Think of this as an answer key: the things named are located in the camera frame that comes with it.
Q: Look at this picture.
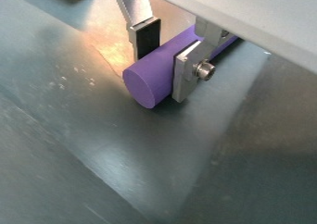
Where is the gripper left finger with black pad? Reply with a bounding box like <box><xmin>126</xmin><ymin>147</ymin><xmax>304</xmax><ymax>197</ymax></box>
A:
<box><xmin>116</xmin><ymin>0</ymin><xmax>160</xmax><ymax>60</ymax></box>

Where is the purple cylinder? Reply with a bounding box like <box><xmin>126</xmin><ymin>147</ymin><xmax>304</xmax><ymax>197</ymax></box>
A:
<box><xmin>122</xmin><ymin>26</ymin><xmax>238</xmax><ymax>108</ymax></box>

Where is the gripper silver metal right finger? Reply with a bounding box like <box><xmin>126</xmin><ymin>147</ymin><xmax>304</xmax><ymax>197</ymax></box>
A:
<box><xmin>172</xmin><ymin>17</ymin><xmax>229</xmax><ymax>103</ymax></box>

